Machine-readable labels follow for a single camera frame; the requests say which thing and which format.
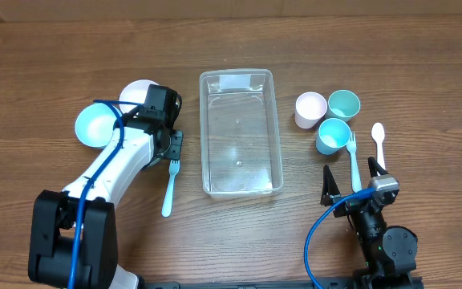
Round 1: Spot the blue plastic cup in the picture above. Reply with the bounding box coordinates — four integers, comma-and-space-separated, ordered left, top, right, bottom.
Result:
316, 118, 351, 155

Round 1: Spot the light blue bowl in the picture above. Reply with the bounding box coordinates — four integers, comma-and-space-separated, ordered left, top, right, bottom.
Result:
75, 103, 116, 149

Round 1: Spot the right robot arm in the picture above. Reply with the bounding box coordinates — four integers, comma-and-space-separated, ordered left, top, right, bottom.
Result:
321, 157, 424, 288

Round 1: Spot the pink plastic spoon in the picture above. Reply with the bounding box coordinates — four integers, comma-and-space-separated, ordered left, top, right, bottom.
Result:
371, 122, 386, 169

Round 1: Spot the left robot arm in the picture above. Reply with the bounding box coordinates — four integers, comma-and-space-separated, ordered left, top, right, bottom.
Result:
27, 102, 183, 288

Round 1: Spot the pink plastic cup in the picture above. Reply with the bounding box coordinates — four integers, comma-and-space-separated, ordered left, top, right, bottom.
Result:
294, 92, 327, 129

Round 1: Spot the green plastic cup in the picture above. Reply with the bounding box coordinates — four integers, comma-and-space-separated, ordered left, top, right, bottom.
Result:
326, 90, 361, 122

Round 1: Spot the light blue plastic fork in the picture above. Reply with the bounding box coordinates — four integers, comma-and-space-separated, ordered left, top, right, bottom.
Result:
161, 160, 180, 218

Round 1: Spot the pink bowl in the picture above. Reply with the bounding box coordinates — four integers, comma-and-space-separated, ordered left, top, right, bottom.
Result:
119, 79, 157, 113

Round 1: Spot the clear plastic container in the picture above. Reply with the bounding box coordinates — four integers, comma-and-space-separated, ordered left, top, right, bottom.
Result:
199, 68, 284, 198

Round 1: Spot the left blue cable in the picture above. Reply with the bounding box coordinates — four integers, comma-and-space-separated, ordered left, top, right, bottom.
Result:
67, 99, 144, 289

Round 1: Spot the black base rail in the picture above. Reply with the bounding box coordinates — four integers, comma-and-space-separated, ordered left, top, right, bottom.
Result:
137, 277, 424, 289

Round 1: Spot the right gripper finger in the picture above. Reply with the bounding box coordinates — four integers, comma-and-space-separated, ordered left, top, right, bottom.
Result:
367, 157, 387, 177
320, 165, 341, 206

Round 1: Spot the teal green bowl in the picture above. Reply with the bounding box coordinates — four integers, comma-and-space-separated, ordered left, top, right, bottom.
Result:
142, 156, 162, 170

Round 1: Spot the green plastic fork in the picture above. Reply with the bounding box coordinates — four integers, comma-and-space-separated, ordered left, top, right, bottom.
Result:
346, 132, 362, 193

